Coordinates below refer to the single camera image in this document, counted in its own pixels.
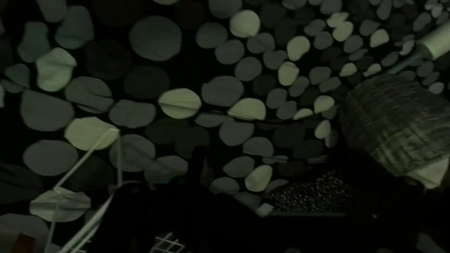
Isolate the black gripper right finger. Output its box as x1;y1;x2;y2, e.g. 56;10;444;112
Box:
268;140;426;253

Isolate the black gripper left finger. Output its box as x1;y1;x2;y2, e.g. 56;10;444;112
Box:
91;145;264;253

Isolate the woven wicker laundry basket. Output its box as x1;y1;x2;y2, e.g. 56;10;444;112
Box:
337;72;450;179

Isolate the white cloth in basket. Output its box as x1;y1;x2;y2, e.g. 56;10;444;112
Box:
406;157;450;192

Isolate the black dotted mesh fabric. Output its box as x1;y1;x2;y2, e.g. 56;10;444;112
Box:
264;171;354;216

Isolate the black pebble-pattern bedspread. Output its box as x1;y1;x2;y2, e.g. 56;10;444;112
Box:
0;0;450;253

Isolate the white cylindrical tube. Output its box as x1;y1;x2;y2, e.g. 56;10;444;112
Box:
386;20;450;76

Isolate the white wire grid rack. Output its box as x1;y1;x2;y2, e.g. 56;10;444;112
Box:
149;231;188;253

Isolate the white cord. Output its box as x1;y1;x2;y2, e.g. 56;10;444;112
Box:
42;130;125;253

